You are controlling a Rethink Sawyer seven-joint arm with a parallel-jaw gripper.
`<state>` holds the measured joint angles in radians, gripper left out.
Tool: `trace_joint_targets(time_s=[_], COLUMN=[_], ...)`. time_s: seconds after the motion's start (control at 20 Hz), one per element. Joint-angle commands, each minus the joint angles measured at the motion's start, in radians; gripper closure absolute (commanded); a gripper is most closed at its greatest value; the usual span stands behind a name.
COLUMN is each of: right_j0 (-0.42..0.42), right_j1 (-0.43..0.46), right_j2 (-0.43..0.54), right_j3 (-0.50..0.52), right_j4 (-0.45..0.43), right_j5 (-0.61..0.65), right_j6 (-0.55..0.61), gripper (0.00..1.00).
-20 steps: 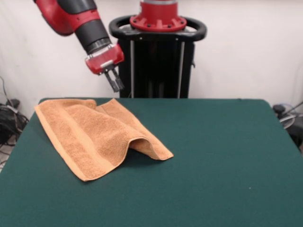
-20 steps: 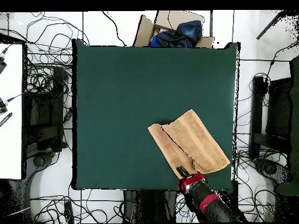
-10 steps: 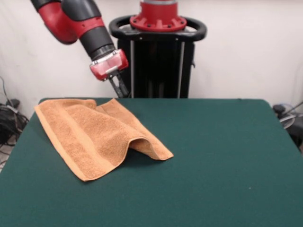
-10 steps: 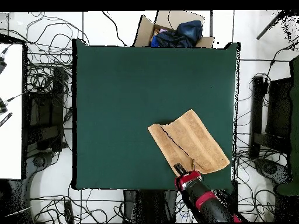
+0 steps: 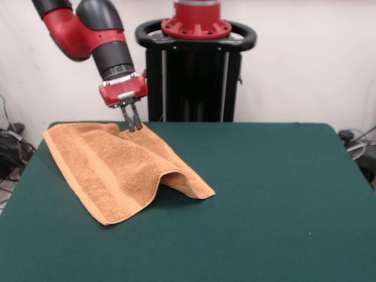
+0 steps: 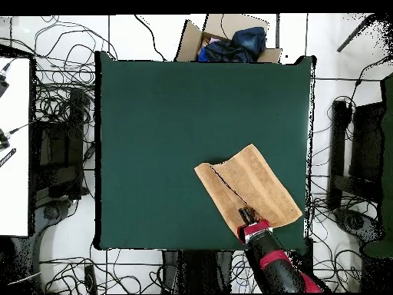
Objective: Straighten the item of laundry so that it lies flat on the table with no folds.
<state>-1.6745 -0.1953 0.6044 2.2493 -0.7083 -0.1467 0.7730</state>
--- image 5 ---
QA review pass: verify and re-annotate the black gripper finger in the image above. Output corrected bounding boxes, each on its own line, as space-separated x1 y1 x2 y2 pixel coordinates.
120 104 136 133
130 99 144 130

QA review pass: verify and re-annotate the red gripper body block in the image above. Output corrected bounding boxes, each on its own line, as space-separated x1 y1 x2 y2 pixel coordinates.
98 73 149 109

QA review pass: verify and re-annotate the tan terry towel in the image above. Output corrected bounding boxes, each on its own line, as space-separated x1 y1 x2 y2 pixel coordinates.
42 122 217 226

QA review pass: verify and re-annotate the dark green table cloth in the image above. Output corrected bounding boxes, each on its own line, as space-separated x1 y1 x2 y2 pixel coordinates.
0 121 376 282

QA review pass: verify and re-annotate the grey stand base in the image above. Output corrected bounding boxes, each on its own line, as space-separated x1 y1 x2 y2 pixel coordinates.
346 140 376 189

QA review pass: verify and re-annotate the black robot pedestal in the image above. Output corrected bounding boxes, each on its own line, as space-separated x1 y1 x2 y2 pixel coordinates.
135 18 258 123

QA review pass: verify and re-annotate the black cable tangle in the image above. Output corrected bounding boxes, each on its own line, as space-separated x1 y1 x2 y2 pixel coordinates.
0 93 36 206

